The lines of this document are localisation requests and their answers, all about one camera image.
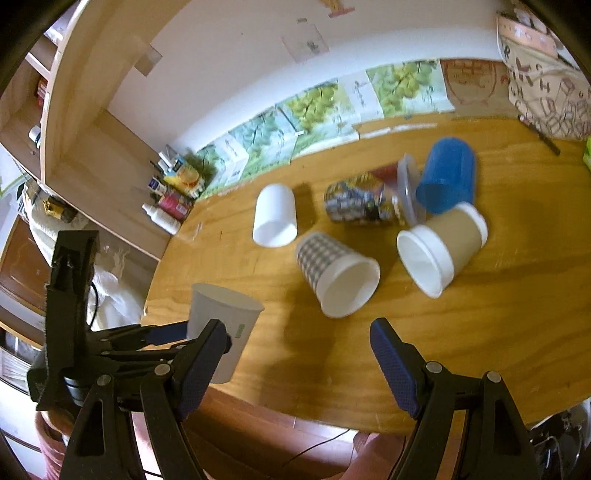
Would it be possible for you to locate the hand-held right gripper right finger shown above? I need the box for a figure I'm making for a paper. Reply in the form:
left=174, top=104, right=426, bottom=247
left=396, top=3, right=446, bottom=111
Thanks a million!
left=369, top=318, right=542, bottom=480

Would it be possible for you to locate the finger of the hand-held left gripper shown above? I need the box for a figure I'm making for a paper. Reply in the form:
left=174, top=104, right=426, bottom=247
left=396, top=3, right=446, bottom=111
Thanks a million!
left=99, top=340, right=191, bottom=376
left=89, top=321, right=191, bottom=352

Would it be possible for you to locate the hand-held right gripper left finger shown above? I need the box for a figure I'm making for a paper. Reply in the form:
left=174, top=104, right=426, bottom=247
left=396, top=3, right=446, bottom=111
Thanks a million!
left=62, top=318, right=232, bottom=480

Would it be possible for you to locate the white paper cup green label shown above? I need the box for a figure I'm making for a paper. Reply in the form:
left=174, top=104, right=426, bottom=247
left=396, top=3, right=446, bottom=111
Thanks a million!
left=187, top=283, right=265, bottom=385

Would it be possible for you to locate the checkered paper cup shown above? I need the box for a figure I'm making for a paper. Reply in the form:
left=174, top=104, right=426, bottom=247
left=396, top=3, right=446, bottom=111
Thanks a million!
left=295, top=232, right=382, bottom=319

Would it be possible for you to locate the brown sleeve paper cup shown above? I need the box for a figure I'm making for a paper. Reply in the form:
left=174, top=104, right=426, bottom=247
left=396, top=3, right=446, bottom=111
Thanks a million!
left=396, top=202, right=489, bottom=300

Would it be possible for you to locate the colourful printed cup clear lid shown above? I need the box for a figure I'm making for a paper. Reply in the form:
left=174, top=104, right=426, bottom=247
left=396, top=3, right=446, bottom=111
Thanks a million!
left=323, top=154, right=428, bottom=228

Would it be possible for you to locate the white plastic cup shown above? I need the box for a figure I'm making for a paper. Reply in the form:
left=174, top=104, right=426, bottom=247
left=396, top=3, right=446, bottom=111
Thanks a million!
left=252, top=184, right=299, bottom=249

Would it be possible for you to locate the blue plastic cup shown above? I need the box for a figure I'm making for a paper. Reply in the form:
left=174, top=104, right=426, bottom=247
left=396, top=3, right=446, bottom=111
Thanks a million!
left=416, top=137, right=476, bottom=215

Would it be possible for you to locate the white plastic bag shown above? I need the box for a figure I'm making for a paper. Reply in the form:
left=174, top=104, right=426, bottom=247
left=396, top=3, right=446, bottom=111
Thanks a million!
left=90, top=247, right=155, bottom=330

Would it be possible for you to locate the small white bottle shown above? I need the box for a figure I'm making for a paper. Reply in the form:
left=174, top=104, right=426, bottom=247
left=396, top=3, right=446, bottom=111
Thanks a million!
left=141, top=203, right=182, bottom=235

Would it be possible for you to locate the pink packet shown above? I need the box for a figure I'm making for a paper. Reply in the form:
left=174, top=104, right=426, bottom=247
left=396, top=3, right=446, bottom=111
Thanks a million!
left=156, top=191, right=195, bottom=221

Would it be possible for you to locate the yellow snack packet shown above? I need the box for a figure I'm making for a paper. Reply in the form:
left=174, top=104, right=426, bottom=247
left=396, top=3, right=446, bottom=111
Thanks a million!
left=164, top=164, right=206, bottom=199

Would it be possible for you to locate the grape print carton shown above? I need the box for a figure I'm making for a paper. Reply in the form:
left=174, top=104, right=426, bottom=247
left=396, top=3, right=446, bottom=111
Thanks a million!
left=225, top=107, right=302, bottom=184
left=195, top=138, right=248, bottom=198
left=276, top=76, right=370, bottom=155
left=366, top=58, right=456, bottom=120

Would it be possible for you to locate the wooden shelf unit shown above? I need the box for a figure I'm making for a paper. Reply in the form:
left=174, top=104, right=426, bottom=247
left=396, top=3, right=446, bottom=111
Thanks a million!
left=0, top=0, right=195, bottom=264

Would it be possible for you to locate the dark pen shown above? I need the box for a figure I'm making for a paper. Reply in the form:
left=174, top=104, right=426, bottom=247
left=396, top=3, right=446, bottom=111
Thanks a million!
left=519, top=115, right=562, bottom=156

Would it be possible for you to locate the brown cardboard box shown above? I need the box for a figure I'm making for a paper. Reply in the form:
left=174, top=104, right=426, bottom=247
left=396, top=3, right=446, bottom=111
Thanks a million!
left=438, top=58, right=520, bottom=112

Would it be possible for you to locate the printed beige bag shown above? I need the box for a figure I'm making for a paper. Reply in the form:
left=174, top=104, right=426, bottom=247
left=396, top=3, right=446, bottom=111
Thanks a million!
left=496, top=8, right=591, bottom=141

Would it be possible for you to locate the black cable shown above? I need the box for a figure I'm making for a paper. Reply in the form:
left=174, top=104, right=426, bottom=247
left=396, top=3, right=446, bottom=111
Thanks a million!
left=281, top=427, right=357, bottom=467

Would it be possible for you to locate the paper sheet on wall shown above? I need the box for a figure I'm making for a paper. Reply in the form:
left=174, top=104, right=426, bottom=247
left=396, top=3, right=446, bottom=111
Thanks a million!
left=282, top=23, right=330, bottom=64

